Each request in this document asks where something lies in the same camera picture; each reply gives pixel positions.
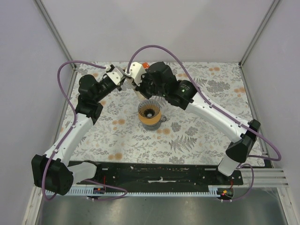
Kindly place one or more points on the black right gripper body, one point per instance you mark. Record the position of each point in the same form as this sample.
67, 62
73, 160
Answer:
148, 89

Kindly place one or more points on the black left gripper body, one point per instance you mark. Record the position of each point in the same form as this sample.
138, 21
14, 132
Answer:
106, 88

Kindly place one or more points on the orange coffee filter box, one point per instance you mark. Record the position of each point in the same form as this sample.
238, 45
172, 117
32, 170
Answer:
145, 65

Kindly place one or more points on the grey ribbed glass dripper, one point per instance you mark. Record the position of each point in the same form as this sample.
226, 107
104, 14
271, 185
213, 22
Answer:
149, 108

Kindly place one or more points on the round wooden dripper stand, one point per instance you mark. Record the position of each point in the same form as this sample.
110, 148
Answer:
149, 121

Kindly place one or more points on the grey glass carafe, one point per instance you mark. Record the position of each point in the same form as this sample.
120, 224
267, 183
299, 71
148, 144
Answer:
155, 126

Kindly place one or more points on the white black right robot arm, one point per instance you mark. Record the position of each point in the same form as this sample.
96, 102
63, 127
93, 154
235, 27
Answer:
242, 133

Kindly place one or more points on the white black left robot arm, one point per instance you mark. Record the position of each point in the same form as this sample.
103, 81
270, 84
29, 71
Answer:
51, 171

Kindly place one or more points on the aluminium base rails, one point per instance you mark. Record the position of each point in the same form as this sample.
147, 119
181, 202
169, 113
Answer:
260, 177

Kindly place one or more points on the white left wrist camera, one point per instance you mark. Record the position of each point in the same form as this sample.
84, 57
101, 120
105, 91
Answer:
115, 73

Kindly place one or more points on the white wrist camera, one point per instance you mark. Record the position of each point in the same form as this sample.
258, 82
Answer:
115, 73
135, 72

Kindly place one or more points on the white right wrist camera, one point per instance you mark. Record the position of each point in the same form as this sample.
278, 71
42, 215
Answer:
135, 72

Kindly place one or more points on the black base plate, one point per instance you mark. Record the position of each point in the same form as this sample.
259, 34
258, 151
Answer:
117, 174

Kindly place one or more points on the aluminium frame post left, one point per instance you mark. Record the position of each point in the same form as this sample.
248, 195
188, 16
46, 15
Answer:
49, 22

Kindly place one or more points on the aluminium frame post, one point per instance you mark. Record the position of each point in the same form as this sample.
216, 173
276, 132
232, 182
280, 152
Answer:
49, 22
264, 22

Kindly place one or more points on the light blue cable duct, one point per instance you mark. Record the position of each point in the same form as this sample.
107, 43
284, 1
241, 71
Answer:
96, 191

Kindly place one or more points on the aluminium frame post right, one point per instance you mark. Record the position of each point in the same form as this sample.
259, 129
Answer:
264, 22

